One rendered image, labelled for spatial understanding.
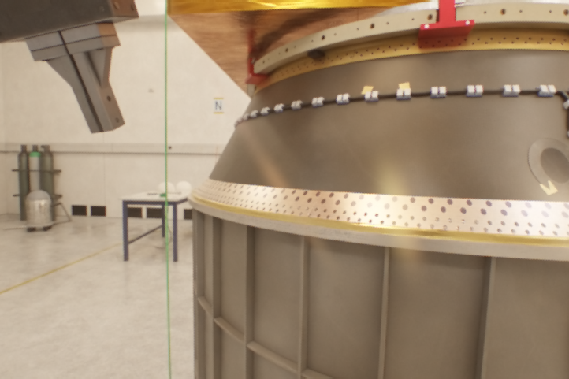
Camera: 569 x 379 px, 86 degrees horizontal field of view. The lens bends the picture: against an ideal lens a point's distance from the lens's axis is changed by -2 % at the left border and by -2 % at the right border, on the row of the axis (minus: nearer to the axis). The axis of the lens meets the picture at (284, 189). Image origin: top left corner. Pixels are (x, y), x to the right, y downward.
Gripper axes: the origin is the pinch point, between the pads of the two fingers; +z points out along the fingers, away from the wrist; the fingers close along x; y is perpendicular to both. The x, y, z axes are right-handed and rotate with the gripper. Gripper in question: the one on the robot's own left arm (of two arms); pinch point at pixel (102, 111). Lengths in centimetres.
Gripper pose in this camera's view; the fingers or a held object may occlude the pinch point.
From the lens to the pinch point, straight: 40.2
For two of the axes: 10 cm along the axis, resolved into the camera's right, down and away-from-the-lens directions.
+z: 1.5, 8.8, 4.5
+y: 0.8, -4.6, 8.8
